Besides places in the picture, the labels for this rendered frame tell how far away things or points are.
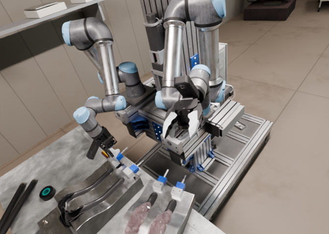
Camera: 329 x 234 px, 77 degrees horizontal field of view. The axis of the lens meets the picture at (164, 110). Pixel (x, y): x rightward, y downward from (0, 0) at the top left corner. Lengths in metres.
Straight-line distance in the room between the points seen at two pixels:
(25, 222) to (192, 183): 1.20
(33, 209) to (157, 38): 1.21
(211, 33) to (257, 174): 1.61
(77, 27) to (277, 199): 1.96
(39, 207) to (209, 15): 1.35
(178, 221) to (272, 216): 1.15
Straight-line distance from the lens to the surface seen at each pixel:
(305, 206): 2.18
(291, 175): 2.32
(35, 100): 3.26
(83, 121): 1.07
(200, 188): 1.89
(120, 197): 1.17
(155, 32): 1.20
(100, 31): 1.12
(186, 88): 0.59
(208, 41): 0.95
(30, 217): 1.50
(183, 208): 1.09
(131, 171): 1.19
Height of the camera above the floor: 1.83
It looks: 37 degrees down
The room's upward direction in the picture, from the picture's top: 13 degrees counter-clockwise
